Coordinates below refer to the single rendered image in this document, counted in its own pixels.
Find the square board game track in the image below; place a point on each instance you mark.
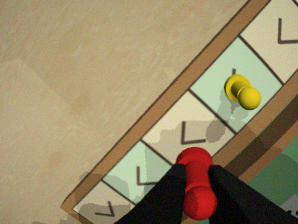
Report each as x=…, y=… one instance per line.
x=167, y=98

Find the red pawn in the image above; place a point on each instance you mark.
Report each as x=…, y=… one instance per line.
x=199, y=200

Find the yellow pawn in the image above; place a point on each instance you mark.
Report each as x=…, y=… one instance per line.
x=238, y=88

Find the white die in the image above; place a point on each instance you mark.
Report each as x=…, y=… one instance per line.
x=291, y=205

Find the square game board with central tray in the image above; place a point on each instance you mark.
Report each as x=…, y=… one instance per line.
x=266, y=53

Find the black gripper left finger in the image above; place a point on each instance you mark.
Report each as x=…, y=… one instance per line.
x=164, y=203

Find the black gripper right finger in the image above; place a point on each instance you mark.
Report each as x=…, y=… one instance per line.
x=237, y=203

